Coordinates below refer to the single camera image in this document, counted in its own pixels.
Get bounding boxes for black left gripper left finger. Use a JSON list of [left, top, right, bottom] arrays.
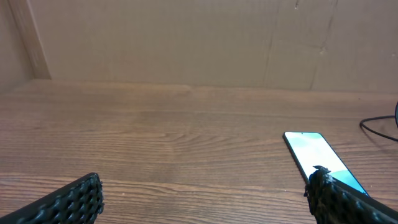
[[1, 172, 104, 224]]

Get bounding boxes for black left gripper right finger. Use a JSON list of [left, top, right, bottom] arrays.
[[303, 166, 397, 224]]

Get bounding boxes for blue Galaxy smartphone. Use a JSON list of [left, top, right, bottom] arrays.
[[282, 131, 369, 196]]

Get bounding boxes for black USB charging cable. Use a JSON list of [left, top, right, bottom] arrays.
[[359, 101, 398, 142]]

